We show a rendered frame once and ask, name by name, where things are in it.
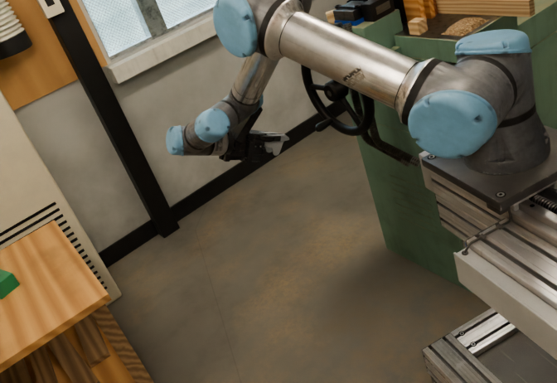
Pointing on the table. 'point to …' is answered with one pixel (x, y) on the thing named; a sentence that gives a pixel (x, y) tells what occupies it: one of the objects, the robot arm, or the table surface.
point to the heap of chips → (464, 26)
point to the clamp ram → (397, 2)
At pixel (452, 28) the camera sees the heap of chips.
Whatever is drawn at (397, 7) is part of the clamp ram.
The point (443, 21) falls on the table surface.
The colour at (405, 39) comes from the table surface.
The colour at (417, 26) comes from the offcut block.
